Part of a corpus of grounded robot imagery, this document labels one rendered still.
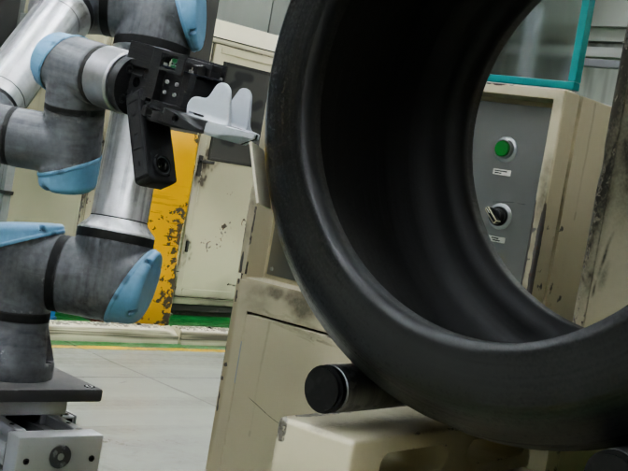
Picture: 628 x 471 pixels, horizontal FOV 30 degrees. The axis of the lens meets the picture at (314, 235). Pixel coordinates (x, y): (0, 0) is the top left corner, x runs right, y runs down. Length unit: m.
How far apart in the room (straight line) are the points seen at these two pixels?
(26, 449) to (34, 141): 0.44
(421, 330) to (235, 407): 1.05
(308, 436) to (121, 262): 0.70
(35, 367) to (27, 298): 0.10
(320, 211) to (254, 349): 0.94
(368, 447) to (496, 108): 0.84
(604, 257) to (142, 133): 0.54
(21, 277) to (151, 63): 0.52
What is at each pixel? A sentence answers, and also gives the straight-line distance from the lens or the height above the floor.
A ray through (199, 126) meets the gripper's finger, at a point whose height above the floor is 1.12.
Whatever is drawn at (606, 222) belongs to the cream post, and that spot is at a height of 1.09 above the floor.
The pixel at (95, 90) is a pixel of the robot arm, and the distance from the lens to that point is 1.41.
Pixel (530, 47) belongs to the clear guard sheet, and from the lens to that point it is 1.77.
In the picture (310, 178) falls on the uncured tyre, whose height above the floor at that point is 1.09.
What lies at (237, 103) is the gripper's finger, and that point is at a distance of 1.32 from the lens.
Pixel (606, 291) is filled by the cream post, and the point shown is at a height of 1.02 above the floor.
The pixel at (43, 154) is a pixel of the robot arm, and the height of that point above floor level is 1.06.
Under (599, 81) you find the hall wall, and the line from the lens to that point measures 12.41.
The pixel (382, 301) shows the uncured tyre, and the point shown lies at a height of 0.99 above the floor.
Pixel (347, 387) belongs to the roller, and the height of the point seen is 0.91.
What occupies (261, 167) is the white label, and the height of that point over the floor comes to 1.09.
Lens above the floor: 1.09
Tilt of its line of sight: 3 degrees down
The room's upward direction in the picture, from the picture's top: 10 degrees clockwise
